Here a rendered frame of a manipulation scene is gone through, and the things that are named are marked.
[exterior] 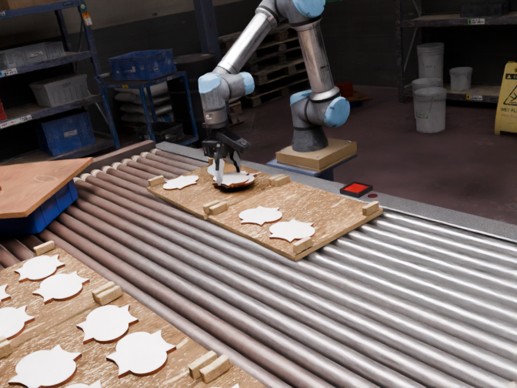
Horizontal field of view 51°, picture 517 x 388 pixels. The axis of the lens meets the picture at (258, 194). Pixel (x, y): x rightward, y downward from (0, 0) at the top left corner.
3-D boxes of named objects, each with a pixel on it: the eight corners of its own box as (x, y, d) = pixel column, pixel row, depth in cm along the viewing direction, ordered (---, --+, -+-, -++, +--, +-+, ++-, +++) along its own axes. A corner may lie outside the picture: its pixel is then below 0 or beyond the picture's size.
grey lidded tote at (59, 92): (75, 94, 597) (69, 72, 587) (94, 96, 574) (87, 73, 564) (33, 106, 564) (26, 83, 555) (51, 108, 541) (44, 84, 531)
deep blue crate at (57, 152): (83, 138, 615) (74, 106, 601) (97, 144, 585) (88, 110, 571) (40, 151, 588) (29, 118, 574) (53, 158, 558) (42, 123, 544)
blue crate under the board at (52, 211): (8, 202, 213) (0, 178, 209) (81, 196, 207) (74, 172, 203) (-42, 239, 185) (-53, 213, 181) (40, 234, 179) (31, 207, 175)
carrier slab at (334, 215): (290, 184, 189) (289, 179, 188) (383, 213, 158) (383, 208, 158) (208, 221, 170) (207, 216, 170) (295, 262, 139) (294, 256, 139)
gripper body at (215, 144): (218, 151, 191) (212, 118, 186) (237, 152, 186) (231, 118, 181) (204, 158, 185) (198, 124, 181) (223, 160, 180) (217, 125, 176)
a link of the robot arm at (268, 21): (268, -20, 201) (191, 80, 192) (287, -23, 193) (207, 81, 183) (285, 3, 208) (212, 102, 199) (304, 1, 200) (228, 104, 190)
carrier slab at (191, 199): (223, 162, 221) (223, 158, 220) (288, 184, 189) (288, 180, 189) (147, 191, 203) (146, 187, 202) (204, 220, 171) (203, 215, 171)
